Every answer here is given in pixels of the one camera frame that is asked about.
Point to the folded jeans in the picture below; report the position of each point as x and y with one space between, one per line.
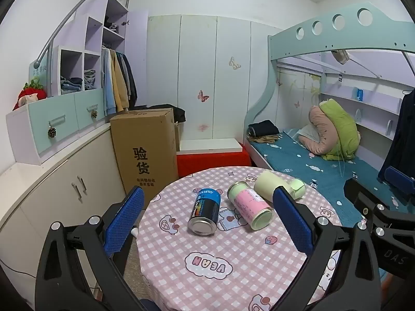
69 85

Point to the folded dark clothes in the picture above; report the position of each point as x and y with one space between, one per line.
263 129

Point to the white pillow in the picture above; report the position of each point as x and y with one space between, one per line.
306 132

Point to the red strawberry plush toy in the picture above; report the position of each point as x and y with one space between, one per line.
30 95

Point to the tall cardboard box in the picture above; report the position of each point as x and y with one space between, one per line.
144 149

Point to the lilac stair cabinet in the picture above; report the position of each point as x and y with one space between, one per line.
94 35

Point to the grey metal handrail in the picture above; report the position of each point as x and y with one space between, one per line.
55 35

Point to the hanging dark garment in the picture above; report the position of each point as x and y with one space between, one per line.
402 129

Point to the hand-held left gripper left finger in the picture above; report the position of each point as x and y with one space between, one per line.
124 222

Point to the light blue hanging shirt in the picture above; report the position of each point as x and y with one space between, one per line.
107 84

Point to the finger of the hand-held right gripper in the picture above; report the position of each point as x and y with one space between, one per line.
401 176
354 188

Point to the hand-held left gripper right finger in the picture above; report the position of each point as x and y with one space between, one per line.
293 222

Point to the pink checkered tablecloth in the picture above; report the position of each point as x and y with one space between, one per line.
227 252

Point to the dark hanging jackets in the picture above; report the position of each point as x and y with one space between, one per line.
129 77

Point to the pale butterfly sticker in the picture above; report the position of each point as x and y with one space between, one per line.
234 63

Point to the white wardrobe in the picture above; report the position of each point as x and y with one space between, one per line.
194 71

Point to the pink label green can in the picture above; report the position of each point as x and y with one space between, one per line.
249 204

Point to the dark blue metal can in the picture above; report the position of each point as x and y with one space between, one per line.
205 210

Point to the white board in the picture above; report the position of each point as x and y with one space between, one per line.
209 144

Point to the teal bunk bed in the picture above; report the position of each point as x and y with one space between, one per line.
291 47

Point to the white low cabinet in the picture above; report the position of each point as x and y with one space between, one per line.
48 188

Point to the small blue box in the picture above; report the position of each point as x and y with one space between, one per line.
359 95

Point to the pink quilt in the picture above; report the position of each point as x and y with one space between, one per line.
319 129

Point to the tan hanging jacket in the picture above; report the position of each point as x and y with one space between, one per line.
118 84

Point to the teal drawer unit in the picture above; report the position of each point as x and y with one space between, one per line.
39 123

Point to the shelf dark clothes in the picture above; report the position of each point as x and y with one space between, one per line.
111 25

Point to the pale green lidded cup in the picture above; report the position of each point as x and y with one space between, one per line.
266 183

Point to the pink butterfly sticker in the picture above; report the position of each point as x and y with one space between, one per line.
203 96

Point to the folded grey clothes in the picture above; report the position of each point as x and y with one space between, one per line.
89 78

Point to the dark cloth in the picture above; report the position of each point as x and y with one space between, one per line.
171 111

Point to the green quilt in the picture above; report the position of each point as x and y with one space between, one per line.
342 129

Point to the red storage box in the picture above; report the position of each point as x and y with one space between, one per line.
210 163

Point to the teal printed bed sheet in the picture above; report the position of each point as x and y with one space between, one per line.
291 158

